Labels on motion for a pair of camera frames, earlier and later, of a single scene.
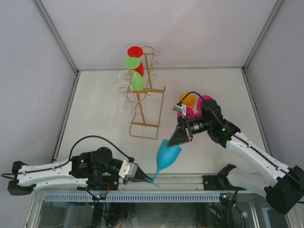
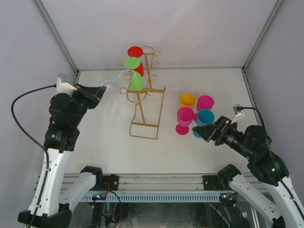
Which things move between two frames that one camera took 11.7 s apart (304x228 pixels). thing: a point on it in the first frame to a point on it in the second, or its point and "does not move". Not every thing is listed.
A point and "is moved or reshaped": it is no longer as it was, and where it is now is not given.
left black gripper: x=140 y=172 to x=93 y=94
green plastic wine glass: x=137 y=80 does not move
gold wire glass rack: x=147 y=117 does not move
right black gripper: x=182 y=134 to x=215 y=131
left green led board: x=100 y=196 does not move
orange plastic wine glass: x=189 y=100 does not move
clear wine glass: x=124 y=89 to x=111 y=90
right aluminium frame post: x=274 y=11 does not move
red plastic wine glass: x=137 y=52 does not move
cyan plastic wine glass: x=165 y=156 is moved or reshaped
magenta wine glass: x=199 y=104 does not move
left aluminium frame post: x=56 y=33 does not move
